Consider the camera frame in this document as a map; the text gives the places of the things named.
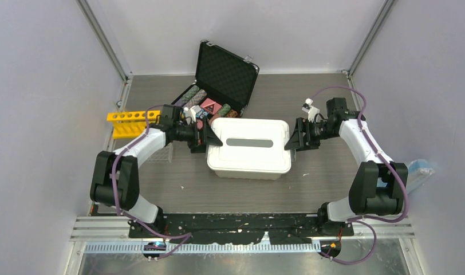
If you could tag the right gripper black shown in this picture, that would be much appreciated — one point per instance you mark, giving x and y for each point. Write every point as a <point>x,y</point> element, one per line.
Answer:
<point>298,142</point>

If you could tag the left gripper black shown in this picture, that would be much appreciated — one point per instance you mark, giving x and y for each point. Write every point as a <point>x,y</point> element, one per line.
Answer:
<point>208,138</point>

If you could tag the white bin lid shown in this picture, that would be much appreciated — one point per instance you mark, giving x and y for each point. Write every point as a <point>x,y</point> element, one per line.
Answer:
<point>251,132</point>

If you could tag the beige plastic bin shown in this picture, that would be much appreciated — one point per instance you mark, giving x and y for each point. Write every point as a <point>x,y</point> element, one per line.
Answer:
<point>248,162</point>

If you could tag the clear plastic well plate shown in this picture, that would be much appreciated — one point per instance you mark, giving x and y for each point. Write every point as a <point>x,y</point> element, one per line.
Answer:
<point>162,155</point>

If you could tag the yellow test tube rack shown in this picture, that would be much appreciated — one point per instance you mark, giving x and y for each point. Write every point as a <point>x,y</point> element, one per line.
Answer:
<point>129,125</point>

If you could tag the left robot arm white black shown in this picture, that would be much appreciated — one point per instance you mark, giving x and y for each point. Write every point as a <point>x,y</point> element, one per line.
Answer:
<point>115,180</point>

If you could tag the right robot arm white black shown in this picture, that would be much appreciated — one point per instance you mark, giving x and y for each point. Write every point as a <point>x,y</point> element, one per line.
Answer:
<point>378,190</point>

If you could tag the black poker chip case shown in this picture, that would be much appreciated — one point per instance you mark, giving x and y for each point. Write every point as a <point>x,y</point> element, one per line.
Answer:
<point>222,86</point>

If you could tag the blue plastic bag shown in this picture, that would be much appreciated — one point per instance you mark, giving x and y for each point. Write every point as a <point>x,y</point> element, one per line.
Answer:
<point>419,172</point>

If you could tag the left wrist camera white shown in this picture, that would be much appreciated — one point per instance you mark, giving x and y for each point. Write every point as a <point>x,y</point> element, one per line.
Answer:
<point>192,113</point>

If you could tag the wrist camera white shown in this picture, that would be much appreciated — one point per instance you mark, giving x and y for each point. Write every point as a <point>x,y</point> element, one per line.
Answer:
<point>310,109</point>
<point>192,113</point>

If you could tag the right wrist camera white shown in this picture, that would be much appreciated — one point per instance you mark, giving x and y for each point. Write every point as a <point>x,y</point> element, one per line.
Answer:
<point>310,109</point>

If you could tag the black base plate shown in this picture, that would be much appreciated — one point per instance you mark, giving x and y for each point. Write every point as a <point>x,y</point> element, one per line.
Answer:
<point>247,228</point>

